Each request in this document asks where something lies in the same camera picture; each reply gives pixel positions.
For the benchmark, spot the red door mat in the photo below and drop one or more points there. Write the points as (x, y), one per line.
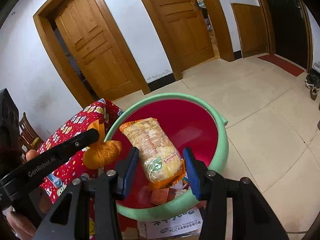
(283, 64)

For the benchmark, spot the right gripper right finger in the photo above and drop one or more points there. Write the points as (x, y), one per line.
(253, 218)

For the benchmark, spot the black entrance door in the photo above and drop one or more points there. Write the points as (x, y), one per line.
(289, 30)

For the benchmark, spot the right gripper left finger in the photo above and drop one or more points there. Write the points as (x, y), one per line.
(69, 216)

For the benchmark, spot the red bin with green rim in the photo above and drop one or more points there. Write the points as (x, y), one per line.
(188, 122)

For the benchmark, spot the shoes by the door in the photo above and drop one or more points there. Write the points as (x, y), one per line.
(312, 83)

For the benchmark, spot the person's left hand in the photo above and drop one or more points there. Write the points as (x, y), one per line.
(22, 226)

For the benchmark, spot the middle wooden door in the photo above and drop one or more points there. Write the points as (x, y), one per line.
(182, 31)

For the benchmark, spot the left wooden door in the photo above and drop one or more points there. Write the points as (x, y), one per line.
(97, 45)

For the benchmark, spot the wooden door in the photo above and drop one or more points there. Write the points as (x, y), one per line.
(97, 45)
(182, 31)

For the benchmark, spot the low wooden wall panel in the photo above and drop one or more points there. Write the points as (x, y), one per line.
(252, 29)

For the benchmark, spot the orange snack packet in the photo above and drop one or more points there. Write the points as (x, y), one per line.
(162, 163)

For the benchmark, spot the small brown carton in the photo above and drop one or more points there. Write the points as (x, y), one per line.
(162, 196)

